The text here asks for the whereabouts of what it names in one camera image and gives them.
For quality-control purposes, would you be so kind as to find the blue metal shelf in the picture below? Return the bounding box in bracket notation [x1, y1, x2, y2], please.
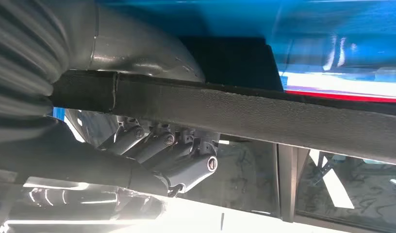
[53, 0, 396, 103]

